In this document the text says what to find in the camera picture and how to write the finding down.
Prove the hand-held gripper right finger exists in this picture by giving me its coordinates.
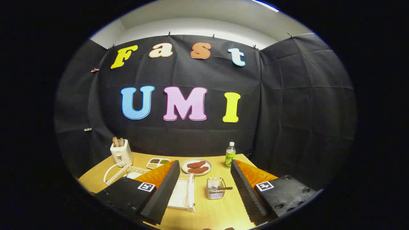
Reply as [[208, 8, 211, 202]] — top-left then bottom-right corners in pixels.
[[230, 159, 320, 226]]

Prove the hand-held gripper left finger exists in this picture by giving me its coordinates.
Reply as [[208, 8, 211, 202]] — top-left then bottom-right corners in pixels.
[[95, 160, 181, 226]]

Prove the white wire dish rack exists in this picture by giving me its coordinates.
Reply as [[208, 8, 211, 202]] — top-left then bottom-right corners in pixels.
[[103, 163, 196, 213]]

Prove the metal wire basket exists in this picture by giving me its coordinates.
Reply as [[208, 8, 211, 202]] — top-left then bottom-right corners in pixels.
[[206, 177, 227, 200]]

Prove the white sectioned dish with beans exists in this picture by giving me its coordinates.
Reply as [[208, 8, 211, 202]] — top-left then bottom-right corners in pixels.
[[146, 158, 171, 170]]

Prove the white round plate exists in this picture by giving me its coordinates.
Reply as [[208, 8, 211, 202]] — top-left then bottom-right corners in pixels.
[[181, 158, 212, 176]]

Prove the green label drink bottle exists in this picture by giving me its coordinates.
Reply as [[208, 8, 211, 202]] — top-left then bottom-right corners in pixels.
[[224, 142, 236, 168]]

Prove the white toaster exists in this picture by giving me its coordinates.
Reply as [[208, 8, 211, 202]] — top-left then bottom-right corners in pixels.
[[110, 139, 133, 167]]

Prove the black backdrop cloth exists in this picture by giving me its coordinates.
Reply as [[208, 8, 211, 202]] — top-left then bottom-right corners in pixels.
[[54, 32, 357, 192]]

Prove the ceiling light strip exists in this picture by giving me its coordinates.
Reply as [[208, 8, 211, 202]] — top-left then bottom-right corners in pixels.
[[251, 0, 280, 12]]

